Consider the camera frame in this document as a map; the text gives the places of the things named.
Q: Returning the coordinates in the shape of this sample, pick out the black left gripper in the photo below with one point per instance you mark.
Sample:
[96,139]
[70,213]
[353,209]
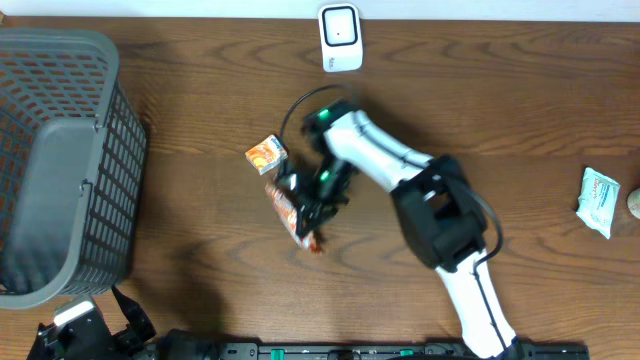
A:
[138,327]

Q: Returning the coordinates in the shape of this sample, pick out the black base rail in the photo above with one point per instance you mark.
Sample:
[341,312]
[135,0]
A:
[179,344]

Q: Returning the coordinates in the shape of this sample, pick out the red Top chocolate bar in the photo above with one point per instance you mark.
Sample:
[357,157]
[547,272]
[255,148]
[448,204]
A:
[288,216]

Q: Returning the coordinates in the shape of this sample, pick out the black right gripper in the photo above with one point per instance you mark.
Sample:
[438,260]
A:
[309,205]

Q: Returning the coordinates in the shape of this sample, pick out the green lid jar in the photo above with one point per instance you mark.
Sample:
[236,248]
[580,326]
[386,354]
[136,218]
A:
[633,203]

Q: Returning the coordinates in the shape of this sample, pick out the grey plastic basket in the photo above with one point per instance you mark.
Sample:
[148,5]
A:
[72,160]

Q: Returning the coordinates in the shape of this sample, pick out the orange Kleenex tissue pack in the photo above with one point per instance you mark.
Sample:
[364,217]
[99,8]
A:
[267,155]

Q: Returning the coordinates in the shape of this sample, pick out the white barcode scanner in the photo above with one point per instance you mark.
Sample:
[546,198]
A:
[340,37]

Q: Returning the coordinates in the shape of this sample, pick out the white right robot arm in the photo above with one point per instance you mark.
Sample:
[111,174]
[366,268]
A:
[442,219]

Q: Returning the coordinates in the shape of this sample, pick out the mint tissue wipes pack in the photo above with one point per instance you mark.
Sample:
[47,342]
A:
[597,201]

